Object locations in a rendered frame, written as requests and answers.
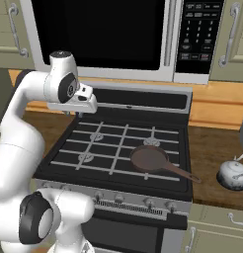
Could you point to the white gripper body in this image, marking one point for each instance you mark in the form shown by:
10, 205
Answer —
74, 106

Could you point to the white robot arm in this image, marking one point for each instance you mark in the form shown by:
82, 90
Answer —
18, 154

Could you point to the black and silver stove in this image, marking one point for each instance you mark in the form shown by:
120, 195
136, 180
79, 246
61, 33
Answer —
126, 138

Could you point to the silver stove knob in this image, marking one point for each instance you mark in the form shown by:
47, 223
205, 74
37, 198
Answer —
172, 206
98, 195
44, 185
119, 198
149, 202

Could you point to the white microwave oven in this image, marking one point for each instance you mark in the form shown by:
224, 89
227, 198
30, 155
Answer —
103, 36

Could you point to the brown frying pan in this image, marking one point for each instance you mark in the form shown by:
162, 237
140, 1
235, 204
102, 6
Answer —
149, 159

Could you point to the black oven door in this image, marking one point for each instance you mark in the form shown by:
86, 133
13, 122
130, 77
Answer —
126, 238

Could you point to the beige drawer front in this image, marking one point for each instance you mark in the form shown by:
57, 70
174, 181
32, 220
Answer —
212, 215

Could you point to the beige base cupboard door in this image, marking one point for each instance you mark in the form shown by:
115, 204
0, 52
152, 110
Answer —
222, 242

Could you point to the beige wall cupboard door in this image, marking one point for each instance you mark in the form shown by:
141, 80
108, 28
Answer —
240, 39
3, 36

